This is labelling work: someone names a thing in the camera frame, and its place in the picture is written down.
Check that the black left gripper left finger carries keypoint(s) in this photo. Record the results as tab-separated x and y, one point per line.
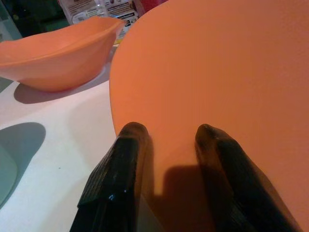
116	174

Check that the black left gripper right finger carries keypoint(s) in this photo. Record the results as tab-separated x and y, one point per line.
241	183

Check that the large orange plate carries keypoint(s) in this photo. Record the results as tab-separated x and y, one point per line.
205	72

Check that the translucent grey-green plate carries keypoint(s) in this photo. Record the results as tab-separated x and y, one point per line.
7	164

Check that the orange plastic bowl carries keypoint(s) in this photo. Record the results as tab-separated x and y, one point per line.
62	58

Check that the white printed package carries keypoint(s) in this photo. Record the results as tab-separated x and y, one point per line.
101	8

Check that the pink red box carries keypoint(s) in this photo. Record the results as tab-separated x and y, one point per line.
150	4

